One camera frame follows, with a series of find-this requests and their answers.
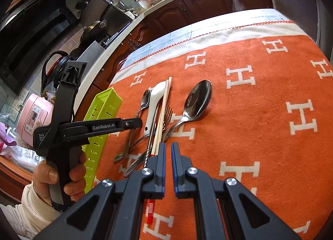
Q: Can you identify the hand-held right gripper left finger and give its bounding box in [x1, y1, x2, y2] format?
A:
[34, 142, 167, 240]

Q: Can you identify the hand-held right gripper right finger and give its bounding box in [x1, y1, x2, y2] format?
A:
[171, 142, 302, 240]

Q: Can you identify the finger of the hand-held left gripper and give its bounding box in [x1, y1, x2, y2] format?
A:
[121, 117, 143, 134]

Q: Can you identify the cream chopstick red end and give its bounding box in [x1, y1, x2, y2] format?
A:
[151, 79, 169, 155]
[146, 77, 173, 225]

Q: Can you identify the green plastic utensil tray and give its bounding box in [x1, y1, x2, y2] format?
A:
[82, 87, 123, 195]

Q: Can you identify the person's left forearm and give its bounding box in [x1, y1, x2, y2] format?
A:
[0, 180, 63, 239]

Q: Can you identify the person's left hand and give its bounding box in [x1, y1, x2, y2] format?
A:
[32, 151, 87, 203]

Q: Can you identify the snack bag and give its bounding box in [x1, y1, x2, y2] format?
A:
[42, 84, 59, 105]

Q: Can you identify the metal chopstick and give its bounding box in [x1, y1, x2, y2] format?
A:
[142, 105, 160, 170]

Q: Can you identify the small steel spoon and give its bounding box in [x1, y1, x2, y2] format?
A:
[114, 89, 152, 163]

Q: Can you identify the steel fork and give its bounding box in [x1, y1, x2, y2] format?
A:
[123, 103, 174, 178]

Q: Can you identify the white ceramic spoon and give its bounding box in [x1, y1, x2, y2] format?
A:
[143, 81, 167, 135]

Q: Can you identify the pink rice cooker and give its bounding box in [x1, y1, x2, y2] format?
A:
[16, 93, 56, 143]

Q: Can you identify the black pressure cooker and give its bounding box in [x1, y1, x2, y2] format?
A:
[40, 50, 76, 95]

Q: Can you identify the steel splash guard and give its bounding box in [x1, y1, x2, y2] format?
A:
[75, 41, 104, 84]

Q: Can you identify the purple cloth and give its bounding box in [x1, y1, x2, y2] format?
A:
[0, 121, 17, 152]

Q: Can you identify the printed plastic bag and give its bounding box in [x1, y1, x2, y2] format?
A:
[0, 145, 46, 173]

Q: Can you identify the pile of chopsticks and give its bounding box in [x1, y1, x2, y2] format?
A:
[121, 80, 213, 156]

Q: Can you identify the gas stove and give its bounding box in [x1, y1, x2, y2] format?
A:
[100, 34, 115, 48]

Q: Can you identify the black range hood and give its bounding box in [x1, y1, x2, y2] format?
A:
[0, 0, 80, 96]

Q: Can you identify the orange patterned blanket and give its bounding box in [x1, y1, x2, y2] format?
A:
[94, 20, 333, 240]

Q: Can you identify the hanging black wok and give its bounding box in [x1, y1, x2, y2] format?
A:
[74, 0, 94, 11]

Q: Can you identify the light blue tablecloth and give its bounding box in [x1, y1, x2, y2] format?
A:
[122, 8, 294, 69]

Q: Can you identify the white plastic bag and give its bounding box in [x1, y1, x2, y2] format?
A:
[231, 0, 246, 13]

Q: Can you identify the steel counter cabinet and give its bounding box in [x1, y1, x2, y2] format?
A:
[265, 0, 333, 63]

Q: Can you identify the wall socket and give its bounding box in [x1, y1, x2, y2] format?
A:
[13, 89, 29, 110]

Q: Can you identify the dark wok with handle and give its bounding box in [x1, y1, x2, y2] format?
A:
[79, 19, 110, 44]

